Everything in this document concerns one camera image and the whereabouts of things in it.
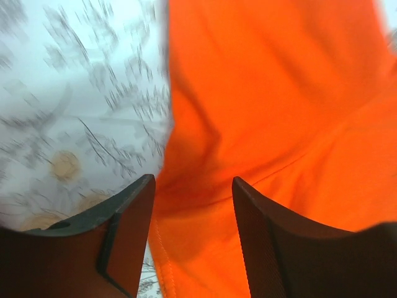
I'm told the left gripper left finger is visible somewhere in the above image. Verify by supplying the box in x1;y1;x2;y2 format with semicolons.
1;174;155;298

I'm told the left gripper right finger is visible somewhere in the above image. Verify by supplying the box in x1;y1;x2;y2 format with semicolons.
232;177;396;298

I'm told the orange t shirt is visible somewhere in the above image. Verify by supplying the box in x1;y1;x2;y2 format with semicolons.
149;1;396;297

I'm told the floral table mat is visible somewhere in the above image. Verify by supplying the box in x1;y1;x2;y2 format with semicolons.
1;1;172;297

